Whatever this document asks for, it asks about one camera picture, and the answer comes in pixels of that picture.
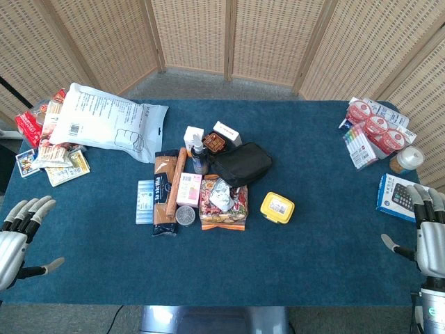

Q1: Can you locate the blue table cloth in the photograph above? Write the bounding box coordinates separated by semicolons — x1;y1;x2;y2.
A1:
0;99;428;308

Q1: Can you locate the pink white small box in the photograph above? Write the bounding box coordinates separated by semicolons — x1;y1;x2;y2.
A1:
175;172;203;209

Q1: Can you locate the beige wafer packet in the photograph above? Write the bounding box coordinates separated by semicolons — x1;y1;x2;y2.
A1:
31;144;76;170

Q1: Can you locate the yellow lidded container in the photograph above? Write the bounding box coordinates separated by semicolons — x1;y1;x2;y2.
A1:
259;191;296;225

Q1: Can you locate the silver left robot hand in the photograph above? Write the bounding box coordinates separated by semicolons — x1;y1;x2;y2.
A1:
0;195;66;292

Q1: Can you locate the round grey tin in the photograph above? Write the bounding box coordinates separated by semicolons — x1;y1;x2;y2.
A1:
175;205;197;228

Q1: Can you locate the dark blue spray bottle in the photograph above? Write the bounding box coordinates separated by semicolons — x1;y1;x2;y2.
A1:
191;133;209;175

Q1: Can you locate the red white cup pack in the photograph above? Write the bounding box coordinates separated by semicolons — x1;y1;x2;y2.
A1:
345;100;407;156

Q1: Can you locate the red snack packet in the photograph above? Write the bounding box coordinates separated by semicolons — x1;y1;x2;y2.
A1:
15;110;45;149

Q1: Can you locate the white tall carton box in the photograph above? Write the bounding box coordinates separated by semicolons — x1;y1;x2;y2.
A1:
183;125;205;158

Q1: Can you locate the blue calculator box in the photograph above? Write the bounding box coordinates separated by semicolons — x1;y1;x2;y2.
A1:
375;173;430;223

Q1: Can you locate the pink white snack packet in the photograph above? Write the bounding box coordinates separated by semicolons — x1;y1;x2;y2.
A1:
38;100;64;149

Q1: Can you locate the coloured marker pen set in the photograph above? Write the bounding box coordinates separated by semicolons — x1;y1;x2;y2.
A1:
342;124;379;171

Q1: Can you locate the black cable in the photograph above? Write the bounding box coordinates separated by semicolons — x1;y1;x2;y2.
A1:
104;305;124;334

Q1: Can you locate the colourful snack bag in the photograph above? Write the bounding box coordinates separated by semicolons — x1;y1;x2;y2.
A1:
198;173;250;232

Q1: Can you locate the wicker folding screen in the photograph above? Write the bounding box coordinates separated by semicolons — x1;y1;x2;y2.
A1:
0;0;445;189

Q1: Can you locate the brown spaghetti packet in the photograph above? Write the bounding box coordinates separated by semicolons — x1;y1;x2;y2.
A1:
151;149;180;238

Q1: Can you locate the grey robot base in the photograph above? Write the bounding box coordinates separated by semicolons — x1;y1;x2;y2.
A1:
138;305;290;334

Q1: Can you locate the large white plastic bag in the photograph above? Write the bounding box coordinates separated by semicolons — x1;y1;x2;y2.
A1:
49;82;170;164

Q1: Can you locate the silver foil sachet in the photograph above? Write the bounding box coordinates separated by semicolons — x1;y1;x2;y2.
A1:
209;177;236;212

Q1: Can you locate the jar with white lid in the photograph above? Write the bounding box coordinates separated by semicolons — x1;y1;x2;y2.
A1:
389;145;426;175

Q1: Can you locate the yellow green flat packet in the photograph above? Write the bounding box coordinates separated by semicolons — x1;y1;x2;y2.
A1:
44;149;91;188

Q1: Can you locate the light blue flat box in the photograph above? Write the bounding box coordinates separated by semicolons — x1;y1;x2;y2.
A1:
135;179;155;225

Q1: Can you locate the black zip pouch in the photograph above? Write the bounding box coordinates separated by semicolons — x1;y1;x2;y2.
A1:
209;141;273;189

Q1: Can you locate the brown square tin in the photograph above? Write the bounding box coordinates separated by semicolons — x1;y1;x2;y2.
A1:
202;131;227;154

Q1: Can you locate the white box red print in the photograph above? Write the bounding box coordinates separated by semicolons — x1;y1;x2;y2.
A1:
212;120;243;148

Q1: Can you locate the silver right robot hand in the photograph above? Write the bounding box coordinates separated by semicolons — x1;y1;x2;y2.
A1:
380;184;445;278

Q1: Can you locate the orange brown sausage stick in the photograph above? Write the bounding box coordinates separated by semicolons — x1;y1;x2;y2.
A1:
165;147;188;218

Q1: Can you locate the small picture card box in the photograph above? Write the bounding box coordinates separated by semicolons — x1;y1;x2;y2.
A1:
15;148;40;179

